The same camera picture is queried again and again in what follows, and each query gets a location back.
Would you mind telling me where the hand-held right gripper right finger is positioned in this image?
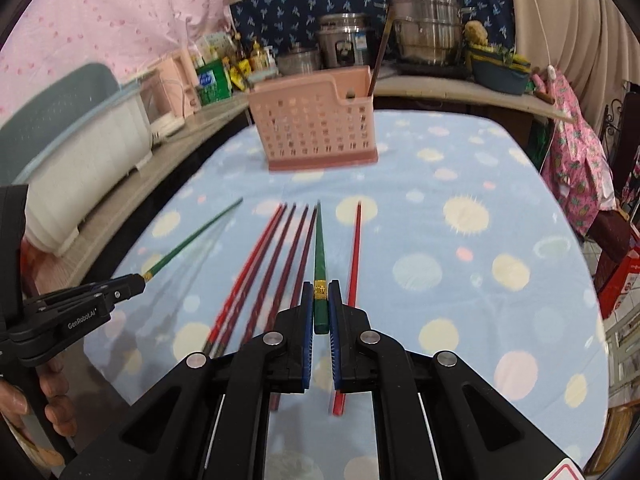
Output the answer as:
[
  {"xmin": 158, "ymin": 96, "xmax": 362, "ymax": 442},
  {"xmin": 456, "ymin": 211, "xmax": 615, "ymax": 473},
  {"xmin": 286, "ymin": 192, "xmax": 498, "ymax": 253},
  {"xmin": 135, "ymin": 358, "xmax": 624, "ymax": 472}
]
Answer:
[{"xmin": 327, "ymin": 280, "xmax": 586, "ymax": 480}]

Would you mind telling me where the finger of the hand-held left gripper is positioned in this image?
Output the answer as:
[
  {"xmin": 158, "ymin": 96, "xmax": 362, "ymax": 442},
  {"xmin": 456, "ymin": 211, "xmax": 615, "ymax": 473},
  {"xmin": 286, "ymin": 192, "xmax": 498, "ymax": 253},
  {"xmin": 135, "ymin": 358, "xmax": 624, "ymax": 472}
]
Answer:
[
  {"xmin": 75, "ymin": 274, "xmax": 147, "ymax": 318},
  {"xmin": 22, "ymin": 282, "xmax": 121, "ymax": 313}
]

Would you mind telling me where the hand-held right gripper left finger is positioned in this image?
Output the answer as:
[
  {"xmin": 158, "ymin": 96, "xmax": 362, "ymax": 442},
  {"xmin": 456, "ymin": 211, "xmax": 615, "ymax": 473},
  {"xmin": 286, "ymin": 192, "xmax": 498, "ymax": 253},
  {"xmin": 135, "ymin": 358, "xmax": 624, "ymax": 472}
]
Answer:
[{"xmin": 60, "ymin": 281, "xmax": 315, "ymax": 480}]

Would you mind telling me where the red chopstick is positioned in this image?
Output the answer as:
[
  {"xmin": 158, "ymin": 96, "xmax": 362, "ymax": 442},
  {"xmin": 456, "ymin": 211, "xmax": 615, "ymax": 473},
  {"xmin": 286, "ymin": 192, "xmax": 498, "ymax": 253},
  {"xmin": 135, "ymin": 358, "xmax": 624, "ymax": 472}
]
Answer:
[
  {"xmin": 245, "ymin": 205, "xmax": 309, "ymax": 348},
  {"xmin": 330, "ymin": 201, "xmax": 363, "ymax": 417},
  {"xmin": 216, "ymin": 203, "xmax": 297, "ymax": 358},
  {"xmin": 269, "ymin": 206, "xmax": 319, "ymax": 412},
  {"xmin": 201, "ymin": 203, "xmax": 287, "ymax": 358}
]

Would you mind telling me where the green chopstick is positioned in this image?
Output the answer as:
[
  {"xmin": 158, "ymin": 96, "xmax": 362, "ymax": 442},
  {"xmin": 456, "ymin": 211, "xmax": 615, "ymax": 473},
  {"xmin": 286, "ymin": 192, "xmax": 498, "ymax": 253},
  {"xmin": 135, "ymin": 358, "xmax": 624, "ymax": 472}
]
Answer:
[
  {"xmin": 312, "ymin": 200, "xmax": 331, "ymax": 336},
  {"xmin": 142, "ymin": 198, "xmax": 244, "ymax": 281}
]

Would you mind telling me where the pink perforated utensil basket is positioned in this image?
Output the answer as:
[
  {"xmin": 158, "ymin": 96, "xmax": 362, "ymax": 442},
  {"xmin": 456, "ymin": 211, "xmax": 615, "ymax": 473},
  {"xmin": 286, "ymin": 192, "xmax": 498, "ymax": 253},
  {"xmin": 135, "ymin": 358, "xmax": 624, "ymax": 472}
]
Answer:
[{"xmin": 248, "ymin": 65, "xmax": 379, "ymax": 171}]

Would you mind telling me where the person's left hand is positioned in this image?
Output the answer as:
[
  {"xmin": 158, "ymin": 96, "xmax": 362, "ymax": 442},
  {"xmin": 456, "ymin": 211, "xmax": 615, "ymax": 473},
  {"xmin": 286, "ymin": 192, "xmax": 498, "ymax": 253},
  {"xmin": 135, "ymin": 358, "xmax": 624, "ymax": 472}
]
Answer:
[{"xmin": 0, "ymin": 355, "xmax": 81, "ymax": 441}]

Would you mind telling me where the white and blue storage bin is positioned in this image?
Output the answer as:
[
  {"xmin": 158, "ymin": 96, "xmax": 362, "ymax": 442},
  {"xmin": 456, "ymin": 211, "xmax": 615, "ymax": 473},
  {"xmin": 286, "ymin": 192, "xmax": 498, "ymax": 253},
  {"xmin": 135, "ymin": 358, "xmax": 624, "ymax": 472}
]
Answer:
[{"xmin": 0, "ymin": 62, "xmax": 156, "ymax": 258}]

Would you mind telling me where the blue polka dot tablecloth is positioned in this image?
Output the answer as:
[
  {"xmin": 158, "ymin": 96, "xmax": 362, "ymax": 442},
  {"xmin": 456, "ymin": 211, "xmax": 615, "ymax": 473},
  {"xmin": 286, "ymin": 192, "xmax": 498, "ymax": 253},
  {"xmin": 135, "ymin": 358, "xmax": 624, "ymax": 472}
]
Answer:
[{"xmin": 82, "ymin": 110, "xmax": 613, "ymax": 480}]

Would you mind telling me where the grey side counter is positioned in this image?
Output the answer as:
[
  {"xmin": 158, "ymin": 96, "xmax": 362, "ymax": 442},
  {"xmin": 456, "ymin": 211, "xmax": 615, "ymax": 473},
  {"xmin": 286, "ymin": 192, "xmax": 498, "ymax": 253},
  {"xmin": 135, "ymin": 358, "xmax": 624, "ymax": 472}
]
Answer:
[{"xmin": 20, "ymin": 92, "xmax": 251, "ymax": 286}]

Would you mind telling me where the white clear kitchen appliance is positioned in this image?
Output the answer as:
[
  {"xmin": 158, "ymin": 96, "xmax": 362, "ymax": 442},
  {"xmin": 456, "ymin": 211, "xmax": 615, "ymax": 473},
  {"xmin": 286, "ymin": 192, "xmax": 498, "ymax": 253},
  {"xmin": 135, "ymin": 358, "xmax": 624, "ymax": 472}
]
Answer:
[{"xmin": 137, "ymin": 72, "xmax": 186, "ymax": 143}]

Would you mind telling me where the pink electric kettle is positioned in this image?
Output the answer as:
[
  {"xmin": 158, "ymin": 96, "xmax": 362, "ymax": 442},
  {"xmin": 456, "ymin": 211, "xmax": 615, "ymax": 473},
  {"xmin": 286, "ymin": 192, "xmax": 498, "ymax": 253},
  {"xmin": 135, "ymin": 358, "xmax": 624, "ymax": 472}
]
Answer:
[{"xmin": 160, "ymin": 55, "xmax": 196, "ymax": 116}]

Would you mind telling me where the yellow packet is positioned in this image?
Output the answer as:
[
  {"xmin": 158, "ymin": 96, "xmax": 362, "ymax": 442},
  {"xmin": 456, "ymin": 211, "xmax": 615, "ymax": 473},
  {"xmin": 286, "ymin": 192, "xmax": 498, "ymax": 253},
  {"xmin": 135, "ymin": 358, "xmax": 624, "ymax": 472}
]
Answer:
[{"xmin": 230, "ymin": 57, "xmax": 254, "ymax": 92}]

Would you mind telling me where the white green box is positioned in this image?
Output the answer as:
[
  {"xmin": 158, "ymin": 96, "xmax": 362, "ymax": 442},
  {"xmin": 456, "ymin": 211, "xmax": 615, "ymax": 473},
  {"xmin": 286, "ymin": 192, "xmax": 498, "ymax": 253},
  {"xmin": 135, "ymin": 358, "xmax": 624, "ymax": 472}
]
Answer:
[{"xmin": 192, "ymin": 32, "xmax": 231, "ymax": 66}]

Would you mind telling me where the pink dotted curtain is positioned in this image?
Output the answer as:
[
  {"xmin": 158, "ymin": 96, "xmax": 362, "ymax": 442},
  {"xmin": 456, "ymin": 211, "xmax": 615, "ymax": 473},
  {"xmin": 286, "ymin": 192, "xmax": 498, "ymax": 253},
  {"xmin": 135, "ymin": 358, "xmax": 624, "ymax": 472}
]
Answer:
[{"xmin": 0, "ymin": 0, "xmax": 251, "ymax": 121}]

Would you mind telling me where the small pot glass lid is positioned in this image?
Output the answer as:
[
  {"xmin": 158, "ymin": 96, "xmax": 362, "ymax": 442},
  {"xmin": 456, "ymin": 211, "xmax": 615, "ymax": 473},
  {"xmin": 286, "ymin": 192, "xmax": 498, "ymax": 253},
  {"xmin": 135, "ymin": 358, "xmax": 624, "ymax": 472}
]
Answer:
[{"xmin": 276, "ymin": 42, "xmax": 322, "ymax": 77}]

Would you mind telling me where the black induction cooker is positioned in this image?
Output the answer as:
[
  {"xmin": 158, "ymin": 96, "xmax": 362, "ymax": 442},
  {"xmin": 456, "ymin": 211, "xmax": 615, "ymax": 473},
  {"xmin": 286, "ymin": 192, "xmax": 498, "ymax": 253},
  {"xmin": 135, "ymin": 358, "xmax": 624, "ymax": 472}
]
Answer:
[{"xmin": 385, "ymin": 60, "xmax": 473, "ymax": 81}]

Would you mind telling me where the brown chopstick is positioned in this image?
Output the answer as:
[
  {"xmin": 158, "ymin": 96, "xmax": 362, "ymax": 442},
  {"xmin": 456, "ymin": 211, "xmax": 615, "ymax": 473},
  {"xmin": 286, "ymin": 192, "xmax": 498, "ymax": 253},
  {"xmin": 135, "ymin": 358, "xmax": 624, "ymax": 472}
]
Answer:
[{"xmin": 368, "ymin": 10, "xmax": 393, "ymax": 97}]

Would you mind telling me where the red bag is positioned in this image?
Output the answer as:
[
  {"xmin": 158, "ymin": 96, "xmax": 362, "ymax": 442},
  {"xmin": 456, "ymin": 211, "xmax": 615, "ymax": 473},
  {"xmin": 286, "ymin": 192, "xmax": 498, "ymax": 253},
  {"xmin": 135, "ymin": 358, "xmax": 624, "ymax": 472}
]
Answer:
[{"xmin": 597, "ymin": 245, "xmax": 640, "ymax": 318}]

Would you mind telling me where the dark red cloth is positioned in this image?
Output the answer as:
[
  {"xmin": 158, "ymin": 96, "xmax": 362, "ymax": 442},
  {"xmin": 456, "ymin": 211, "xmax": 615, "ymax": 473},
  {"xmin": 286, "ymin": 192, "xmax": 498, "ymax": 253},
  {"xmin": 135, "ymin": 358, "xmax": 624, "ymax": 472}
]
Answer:
[{"xmin": 582, "ymin": 205, "xmax": 640, "ymax": 281}]

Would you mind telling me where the steel rice cooker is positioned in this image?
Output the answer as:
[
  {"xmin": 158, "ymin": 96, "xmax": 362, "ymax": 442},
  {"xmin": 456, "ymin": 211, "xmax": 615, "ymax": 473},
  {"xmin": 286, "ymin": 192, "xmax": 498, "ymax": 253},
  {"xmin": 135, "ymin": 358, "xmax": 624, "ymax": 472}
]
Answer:
[{"xmin": 316, "ymin": 12, "xmax": 372, "ymax": 70}]

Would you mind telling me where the pink floral garment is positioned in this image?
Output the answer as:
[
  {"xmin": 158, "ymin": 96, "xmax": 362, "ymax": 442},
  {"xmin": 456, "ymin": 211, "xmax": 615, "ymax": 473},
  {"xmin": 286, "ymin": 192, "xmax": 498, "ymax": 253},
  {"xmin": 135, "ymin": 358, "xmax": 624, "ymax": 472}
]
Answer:
[{"xmin": 542, "ymin": 72, "xmax": 613, "ymax": 236}]

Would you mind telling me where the blue basin stack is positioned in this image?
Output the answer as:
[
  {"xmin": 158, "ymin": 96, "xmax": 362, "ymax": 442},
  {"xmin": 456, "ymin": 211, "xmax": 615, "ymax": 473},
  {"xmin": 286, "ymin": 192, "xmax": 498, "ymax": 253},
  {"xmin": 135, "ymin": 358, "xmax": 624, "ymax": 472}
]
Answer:
[{"xmin": 467, "ymin": 45, "xmax": 533, "ymax": 96}]

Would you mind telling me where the navy patterned cloth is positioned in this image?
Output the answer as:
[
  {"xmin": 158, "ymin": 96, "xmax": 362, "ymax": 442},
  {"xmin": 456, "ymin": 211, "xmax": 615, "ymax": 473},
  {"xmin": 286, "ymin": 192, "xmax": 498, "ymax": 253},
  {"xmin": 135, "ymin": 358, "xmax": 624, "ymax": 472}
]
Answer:
[{"xmin": 230, "ymin": 0, "xmax": 516, "ymax": 68}]

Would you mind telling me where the stainless steamer pot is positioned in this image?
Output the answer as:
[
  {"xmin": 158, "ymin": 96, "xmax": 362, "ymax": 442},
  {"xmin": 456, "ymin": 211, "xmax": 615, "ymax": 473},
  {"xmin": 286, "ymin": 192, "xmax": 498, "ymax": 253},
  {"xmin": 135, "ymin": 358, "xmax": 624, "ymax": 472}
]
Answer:
[{"xmin": 389, "ymin": 0, "xmax": 478, "ymax": 67}]

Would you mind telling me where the brown loofah sponge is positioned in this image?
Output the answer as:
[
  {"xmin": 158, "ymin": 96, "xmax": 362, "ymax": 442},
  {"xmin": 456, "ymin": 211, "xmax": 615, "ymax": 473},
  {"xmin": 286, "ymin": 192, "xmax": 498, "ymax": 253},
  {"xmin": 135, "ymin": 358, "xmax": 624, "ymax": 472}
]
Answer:
[{"xmin": 464, "ymin": 20, "xmax": 490, "ymax": 47}]

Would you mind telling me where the black metal chair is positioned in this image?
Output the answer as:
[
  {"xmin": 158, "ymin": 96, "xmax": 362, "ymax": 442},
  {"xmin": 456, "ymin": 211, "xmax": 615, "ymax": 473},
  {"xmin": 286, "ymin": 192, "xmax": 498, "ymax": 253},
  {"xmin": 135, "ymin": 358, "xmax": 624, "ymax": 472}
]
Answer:
[{"xmin": 600, "ymin": 95, "xmax": 640, "ymax": 201}]

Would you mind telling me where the beige curtain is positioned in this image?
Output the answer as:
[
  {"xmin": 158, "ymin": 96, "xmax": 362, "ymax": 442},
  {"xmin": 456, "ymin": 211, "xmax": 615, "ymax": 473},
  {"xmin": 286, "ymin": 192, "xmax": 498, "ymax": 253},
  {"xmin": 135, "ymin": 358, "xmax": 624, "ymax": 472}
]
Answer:
[{"xmin": 502, "ymin": 0, "xmax": 640, "ymax": 126}]

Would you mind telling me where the white pull cord switch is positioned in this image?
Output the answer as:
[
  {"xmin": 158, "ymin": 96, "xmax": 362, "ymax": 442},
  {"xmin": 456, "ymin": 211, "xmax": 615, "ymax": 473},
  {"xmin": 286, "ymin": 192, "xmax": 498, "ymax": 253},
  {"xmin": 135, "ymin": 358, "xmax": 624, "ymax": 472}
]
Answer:
[{"xmin": 520, "ymin": 0, "xmax": 560, "ymax": 82}]

